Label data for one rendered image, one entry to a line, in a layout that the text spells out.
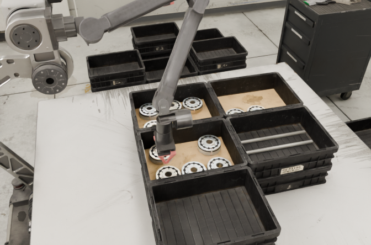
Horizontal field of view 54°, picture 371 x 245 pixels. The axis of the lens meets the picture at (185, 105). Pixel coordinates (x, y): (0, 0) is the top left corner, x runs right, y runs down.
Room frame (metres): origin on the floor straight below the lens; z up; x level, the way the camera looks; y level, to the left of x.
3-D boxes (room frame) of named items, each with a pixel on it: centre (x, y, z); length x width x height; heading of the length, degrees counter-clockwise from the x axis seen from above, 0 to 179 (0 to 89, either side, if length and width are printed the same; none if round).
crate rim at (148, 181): (1.07, -0.02, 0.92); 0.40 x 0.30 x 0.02; 104
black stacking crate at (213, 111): (1.36, 0.05, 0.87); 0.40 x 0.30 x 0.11; 104
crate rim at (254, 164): (1.17, -0.41, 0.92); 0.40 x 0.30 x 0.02; 104
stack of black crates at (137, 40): (2.80, 0.24, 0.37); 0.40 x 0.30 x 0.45; 106
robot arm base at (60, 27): (1.10, 0.40, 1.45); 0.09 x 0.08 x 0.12; 16
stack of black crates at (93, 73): (2.31, 0.52, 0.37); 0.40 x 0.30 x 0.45; 106
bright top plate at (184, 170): (1.01, -0.03, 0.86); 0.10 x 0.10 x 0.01
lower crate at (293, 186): (1.17, -0.41, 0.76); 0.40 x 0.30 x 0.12; 104
